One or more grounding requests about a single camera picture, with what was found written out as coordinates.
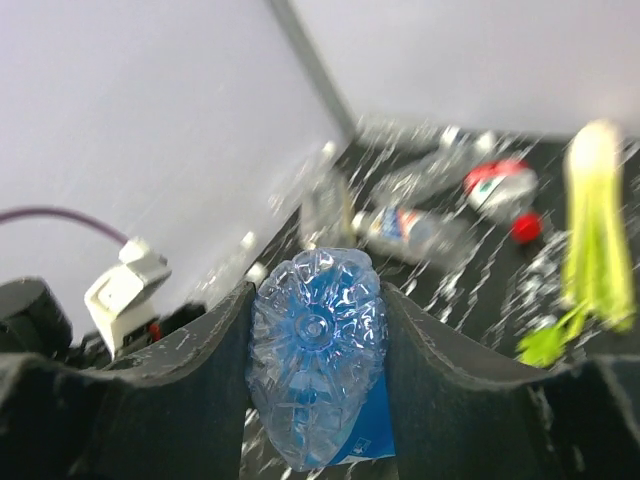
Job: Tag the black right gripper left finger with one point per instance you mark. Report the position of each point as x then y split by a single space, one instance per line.
173 410

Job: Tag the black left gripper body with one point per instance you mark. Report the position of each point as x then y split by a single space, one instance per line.
33 322

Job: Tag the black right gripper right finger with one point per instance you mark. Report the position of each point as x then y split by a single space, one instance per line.
462 411

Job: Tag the blue label crushed bottle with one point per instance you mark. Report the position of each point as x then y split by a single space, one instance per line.
316 363

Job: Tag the clear bottle blue red label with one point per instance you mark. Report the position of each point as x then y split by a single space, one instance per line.
415 236

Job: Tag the celery stalk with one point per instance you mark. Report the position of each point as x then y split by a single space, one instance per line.
597 279

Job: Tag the clear ribbed bottle white cap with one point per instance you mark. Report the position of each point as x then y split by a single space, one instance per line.
326 209

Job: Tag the red label crushed bottle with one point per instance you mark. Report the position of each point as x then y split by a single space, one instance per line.
503 191

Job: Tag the clear crushed bottle middle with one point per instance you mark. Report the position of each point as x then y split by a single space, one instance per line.
457 155

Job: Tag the aluminium frame post left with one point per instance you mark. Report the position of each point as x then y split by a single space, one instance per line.
308 55

